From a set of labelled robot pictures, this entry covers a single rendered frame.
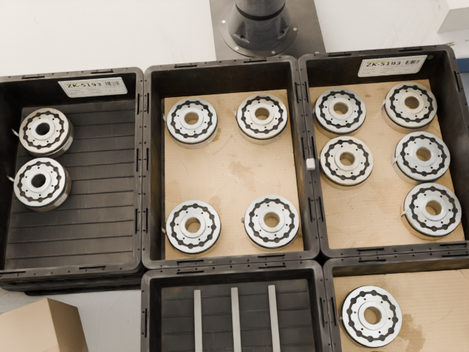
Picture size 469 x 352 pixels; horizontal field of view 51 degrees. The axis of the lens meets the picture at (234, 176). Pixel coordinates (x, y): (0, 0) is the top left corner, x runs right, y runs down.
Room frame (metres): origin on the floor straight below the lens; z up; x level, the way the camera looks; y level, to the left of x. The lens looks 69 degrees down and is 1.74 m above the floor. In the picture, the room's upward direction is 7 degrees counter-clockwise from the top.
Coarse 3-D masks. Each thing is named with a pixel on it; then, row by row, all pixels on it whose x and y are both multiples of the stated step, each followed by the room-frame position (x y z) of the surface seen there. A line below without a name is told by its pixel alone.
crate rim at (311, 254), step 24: (144, 72) 0.55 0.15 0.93; (144, 96) 0.49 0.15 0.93; (144, 120) 0.44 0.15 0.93; (144, 144) 0.40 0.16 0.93; (144, 168) 0.35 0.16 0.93; (144, 192) 0.30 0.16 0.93; (312, 192) 0.26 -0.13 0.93; (144, 216) 0.26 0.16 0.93; (312, 216) 0.22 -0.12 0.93; (144, 240) 0.21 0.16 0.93; (312, 240) 0.18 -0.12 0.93; (144, 264) 0.17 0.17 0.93; (168, 264) 0.17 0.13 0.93; (192, 264) 0.16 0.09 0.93; (216, 264) 0.16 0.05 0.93
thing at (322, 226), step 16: (384, 48) 0.54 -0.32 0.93; (400, 48) 0.53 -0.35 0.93; (416, 48) 0.53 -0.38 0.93; (432, 48) 0.52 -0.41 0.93; (448, 48) 0.52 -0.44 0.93; (304, 64) 0.52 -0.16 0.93; (448, 64) 0.49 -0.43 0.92; (304, 80) 0.49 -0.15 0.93; (304, 96) 0.45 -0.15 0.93; (464, 96) 0.41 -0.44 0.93; (304, 112) 0.42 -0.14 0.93; (464, 112) 0.38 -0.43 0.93; (464, 128) 0.35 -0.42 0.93; (320, 192) 0.26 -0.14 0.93; (320, 208) 0.24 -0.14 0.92; (320, 224) 0.21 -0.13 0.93; (320, 240) 0.18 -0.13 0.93; (336, 256) 0.15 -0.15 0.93; (352, 256) 0.15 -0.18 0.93
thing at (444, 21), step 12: (432, 0) 0.79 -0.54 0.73; (444, 0) 0.75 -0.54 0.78; (456, 0) 0.74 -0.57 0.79; (468, 0) 0.73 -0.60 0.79; (432, 12) 0.77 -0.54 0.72; (444, 12) 0.73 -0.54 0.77; (456, 12) 0.71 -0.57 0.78; (468, 12) 0.71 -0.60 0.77; (444, 24) 0.71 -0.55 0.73; (456, 24) 0.71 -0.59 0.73; (468, 24) 0.71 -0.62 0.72
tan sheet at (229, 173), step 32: (192, 96) 0.54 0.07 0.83; (224, 96) 0.53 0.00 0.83; (224, 128) 0.46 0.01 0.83; (288, 128) 0.44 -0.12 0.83; (192, 160) 0.40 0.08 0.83; (224, 160) 0.39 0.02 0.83; (256, 160) 0.38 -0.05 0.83; (288, 160) 0.37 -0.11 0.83; (192, 192) 0.33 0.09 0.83; (224, 192) 0.32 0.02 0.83; (256, 192) 0.31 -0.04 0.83; (288, 192) 0.30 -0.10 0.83; (192, 224) 0.26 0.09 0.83; (224, 224) 0.25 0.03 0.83
